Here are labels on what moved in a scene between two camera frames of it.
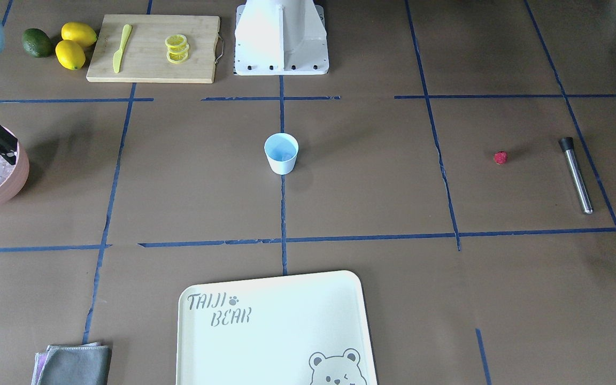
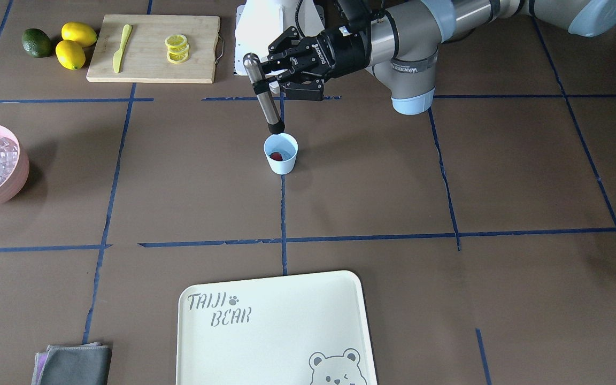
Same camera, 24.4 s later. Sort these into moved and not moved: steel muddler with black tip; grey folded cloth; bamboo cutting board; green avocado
Moved: steel muddler with black tip
Not moved: bamboo cutting board; green avocado; grey folded cloth
